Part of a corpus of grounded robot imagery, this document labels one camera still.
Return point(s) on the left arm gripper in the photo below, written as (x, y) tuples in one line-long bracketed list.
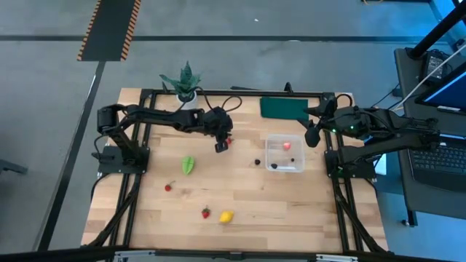
[(218, 123)]

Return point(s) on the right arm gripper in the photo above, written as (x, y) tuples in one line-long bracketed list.
[(333, 122)]

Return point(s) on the red toy strawberry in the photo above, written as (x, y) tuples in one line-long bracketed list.
[(229, 141), (205, 213)]

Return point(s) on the green toy starfruit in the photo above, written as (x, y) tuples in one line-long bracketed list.
[(188, 164)]

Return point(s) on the pinkish red round fruit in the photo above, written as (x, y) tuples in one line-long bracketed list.
[(287, 146)]

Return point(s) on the yellow toy lemon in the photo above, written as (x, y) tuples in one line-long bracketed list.
[(226, 217)]

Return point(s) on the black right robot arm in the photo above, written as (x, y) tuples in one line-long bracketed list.
[(400, 134)]

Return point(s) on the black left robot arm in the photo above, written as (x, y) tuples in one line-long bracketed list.
[(156, 116)]

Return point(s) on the clear plastic tupperware container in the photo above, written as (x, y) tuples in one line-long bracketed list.
[(278, 153)]

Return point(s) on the folded dark green cloth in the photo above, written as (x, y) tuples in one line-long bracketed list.
[(282, 108)]

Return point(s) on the white plant pot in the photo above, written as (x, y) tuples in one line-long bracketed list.
[(189, 102)]

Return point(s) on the red toy cherry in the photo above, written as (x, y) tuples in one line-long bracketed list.
[(167, 187)]

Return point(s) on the green striped-leaf plant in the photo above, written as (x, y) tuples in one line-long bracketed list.
[(185, 82)]

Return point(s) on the black floor tape strip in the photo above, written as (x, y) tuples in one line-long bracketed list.
[(218, 38), (73, 156)]

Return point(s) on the black rig crossbar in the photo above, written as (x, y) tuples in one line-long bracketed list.
[(182, 253)]

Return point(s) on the dark grey operator desk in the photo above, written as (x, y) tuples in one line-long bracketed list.
[(411, 196)]

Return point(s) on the black laptop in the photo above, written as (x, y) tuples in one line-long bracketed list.
[(437, 160)]

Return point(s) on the black power adapter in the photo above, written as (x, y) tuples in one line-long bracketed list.
[(435, 67)]

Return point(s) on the black-framed monitor screen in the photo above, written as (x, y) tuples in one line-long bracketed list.
[(448, 92)]

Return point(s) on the black diagonal pole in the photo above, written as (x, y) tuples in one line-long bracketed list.
[(437, 29)]

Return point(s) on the hazard striped floor mat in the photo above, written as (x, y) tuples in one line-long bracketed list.
[(109, 29)]

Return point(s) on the dark grey chair base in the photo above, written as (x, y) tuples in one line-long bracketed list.
[(11, 167)]

